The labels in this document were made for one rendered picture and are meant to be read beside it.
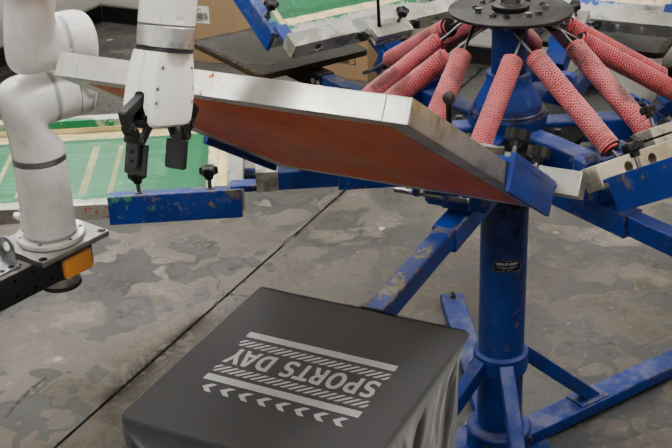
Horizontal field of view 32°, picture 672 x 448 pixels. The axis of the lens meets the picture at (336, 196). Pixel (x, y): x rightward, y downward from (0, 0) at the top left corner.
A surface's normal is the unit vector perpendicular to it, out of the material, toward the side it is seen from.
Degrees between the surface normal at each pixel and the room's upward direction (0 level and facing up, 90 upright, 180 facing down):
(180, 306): 0
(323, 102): 58
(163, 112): 94
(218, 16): 90
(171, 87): 90
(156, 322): 0
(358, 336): 0
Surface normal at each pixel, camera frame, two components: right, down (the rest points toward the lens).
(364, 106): -0.39, -0.15
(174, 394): -0.04, -0.91
